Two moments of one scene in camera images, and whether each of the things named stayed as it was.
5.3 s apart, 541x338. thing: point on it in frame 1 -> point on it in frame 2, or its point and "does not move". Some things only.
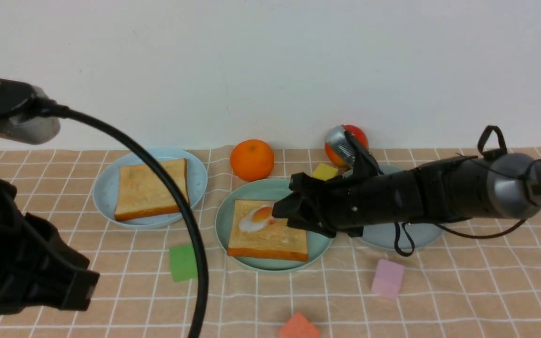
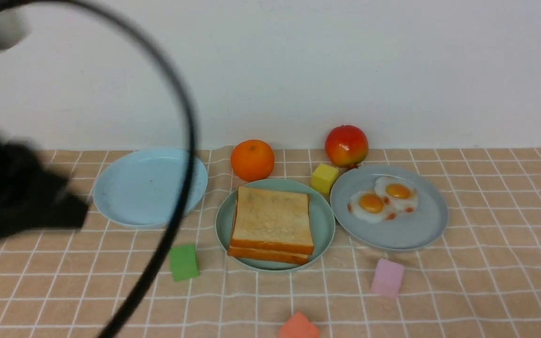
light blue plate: (105, 187) does not move
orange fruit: (251, 160) does not move
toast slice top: (142, 193) -> (273, 220)
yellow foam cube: (324, 172) does not move
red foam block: (298, 326) does not move
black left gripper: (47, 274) -> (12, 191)
